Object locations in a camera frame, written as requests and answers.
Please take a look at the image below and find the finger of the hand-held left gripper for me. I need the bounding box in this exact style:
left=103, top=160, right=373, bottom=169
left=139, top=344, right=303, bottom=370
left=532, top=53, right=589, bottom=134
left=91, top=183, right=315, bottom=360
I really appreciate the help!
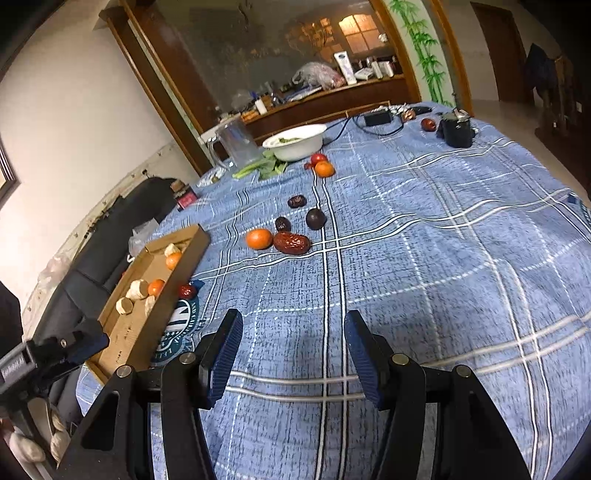
left=30, top=318, right=110, bottom=366

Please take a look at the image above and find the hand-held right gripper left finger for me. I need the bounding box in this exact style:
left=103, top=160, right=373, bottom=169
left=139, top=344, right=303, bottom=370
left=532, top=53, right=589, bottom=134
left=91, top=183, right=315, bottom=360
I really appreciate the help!
left=55, top=308, right=245, bottom=480

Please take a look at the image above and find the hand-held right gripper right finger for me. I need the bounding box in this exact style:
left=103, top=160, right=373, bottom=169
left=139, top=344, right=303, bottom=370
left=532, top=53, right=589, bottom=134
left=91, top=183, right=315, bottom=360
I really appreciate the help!
left=344, top=309, right=532, bottom=480

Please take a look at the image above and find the cardboard tray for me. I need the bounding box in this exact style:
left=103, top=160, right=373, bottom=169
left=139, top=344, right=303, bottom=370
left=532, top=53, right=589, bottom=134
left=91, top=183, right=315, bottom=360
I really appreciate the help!
left=86, top=224, right=212, bottom=386

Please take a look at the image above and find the person's left hand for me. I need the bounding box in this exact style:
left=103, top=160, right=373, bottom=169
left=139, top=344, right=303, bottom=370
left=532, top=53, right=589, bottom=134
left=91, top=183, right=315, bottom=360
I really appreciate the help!
left=0, top=408, right=72, bottom=467

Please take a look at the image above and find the black chair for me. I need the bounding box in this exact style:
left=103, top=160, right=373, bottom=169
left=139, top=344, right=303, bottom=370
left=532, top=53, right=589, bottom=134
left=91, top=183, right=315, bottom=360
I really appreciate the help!
left=32, top=176, right=182, bottom=416

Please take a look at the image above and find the large red date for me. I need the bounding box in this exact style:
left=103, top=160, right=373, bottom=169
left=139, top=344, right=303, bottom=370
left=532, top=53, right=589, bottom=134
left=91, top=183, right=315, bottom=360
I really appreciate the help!
left=273, top=231, right=312, bottom=256

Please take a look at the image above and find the pink box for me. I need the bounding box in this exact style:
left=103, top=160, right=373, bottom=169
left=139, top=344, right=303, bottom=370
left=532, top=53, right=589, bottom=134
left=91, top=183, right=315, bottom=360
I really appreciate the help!
left=174, top=187, right=199, bottom=212

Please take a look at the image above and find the green leafy vegetable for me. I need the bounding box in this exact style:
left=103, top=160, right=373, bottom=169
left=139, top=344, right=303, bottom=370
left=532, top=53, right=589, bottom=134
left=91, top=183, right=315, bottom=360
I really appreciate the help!
left=232, top=152, right=288, bottom=181

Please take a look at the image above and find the clear plastic pitcher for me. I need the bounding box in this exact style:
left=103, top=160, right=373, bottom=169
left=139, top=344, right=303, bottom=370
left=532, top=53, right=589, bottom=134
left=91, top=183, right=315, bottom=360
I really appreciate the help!
left=206, top=117, right=259, bottom=175

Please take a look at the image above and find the white bowl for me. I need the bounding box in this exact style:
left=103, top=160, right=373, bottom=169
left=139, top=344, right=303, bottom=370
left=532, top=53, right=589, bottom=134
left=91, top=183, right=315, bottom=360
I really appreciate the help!
left=262, top=124, right=328, bottom=162

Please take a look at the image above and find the black cup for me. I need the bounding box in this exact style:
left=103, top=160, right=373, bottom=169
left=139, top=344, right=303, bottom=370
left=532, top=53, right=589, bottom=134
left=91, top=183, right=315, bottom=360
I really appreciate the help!
left=436, top=108, right=476, bottom=149

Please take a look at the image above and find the wooden cabinet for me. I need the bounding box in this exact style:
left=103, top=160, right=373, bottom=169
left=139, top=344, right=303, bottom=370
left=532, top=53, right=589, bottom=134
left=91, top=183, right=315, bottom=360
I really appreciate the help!
left=99, top=0, right=472, bottom=177

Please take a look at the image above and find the clear plastic bag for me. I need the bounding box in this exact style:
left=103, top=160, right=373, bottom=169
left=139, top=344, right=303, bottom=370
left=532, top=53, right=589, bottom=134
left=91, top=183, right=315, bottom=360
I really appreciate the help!
left=292, top=61, right=346, bottom=90

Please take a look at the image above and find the white tube bottle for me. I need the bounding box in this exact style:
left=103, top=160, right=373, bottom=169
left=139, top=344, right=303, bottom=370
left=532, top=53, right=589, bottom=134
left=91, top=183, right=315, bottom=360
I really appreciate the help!
left=334, top=52, right=358, bottom=86

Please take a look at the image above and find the dark jacket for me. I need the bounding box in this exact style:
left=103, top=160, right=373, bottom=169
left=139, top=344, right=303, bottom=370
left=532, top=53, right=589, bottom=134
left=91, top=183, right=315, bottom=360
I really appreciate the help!
left=524, top=42, right=561, bottom=100

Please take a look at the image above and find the black power adapter with cable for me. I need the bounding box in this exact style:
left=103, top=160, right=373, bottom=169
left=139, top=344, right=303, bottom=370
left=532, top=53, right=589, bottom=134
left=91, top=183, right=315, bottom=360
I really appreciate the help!
left=321, top=107, right=404, bottom=151

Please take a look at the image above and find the green bamboo wall sticker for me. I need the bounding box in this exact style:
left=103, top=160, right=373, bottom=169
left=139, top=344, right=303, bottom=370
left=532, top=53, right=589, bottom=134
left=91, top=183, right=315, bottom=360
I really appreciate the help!
left=388, top=0, right=455, bottom=109

